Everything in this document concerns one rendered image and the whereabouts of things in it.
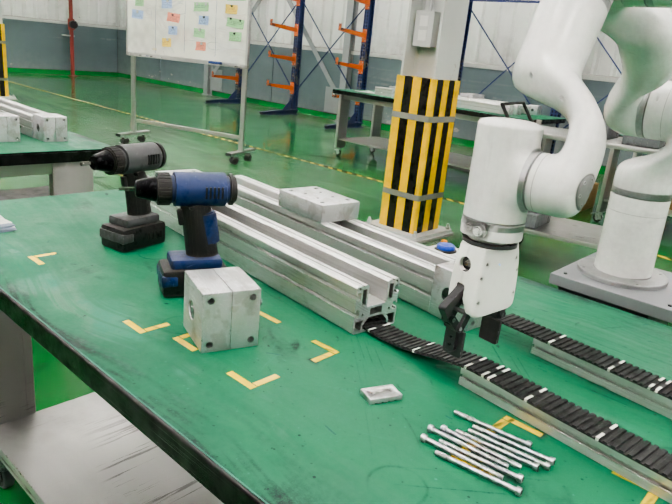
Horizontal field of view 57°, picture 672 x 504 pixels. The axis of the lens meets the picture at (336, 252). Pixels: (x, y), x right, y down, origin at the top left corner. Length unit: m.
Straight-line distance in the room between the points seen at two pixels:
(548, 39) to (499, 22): 8.89
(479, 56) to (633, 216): 8.52
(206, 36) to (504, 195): 6.07
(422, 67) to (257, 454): 3.94
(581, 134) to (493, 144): 0.10
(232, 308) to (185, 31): 6.08
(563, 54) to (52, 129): 2.12
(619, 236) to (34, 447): 1.46
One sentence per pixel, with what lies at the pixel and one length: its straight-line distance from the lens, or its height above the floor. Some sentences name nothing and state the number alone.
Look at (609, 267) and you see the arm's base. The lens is 1.48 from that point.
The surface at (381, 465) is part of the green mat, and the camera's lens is 0.75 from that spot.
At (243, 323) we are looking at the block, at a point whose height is 0.82.
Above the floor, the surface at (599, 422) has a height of 0.81.
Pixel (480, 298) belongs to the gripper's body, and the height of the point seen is 0.93.
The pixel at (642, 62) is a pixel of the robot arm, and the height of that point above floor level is 1.26.
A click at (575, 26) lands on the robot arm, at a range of 0.91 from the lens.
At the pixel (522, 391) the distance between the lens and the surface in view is 0.90.
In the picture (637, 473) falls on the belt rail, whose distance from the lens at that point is 0.85.
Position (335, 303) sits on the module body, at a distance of 1.07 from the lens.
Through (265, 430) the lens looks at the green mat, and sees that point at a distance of 0.79.
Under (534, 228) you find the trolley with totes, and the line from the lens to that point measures 4.13.
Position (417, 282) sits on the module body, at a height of 0.83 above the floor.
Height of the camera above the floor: 1.23
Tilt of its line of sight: 18 degrees down
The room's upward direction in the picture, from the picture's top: 6 degrees clockwise
